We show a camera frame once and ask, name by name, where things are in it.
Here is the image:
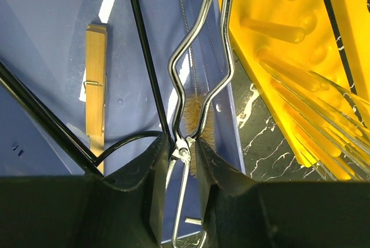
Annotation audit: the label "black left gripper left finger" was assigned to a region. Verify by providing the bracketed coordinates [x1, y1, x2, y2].
[1, 134, 169, 247]

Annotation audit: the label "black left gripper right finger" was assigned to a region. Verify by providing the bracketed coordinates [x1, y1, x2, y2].
[196, 138, 369, 247]

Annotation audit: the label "metal wire tongs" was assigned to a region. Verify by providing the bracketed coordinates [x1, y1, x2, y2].
[165, 0, 235, 247]

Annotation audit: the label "brown test tube brush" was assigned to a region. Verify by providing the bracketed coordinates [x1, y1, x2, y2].
[173, 0, 216, 177]

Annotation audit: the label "clear glass test tube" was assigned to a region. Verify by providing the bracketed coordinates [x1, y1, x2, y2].
[258, 55, 369, 182]

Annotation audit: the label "wooden test tube clamp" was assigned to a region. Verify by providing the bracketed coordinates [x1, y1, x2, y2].
[83, 24, 108, 157]

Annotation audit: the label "yellow test tube rack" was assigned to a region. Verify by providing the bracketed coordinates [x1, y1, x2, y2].
[230, 0, 369, 178]

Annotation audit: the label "blue plastic bin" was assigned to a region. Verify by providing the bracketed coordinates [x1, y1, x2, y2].
[0, 0, 246, 245]

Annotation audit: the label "black cable in bin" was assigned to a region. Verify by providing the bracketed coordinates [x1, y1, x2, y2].
[92, 131, 164, 164]

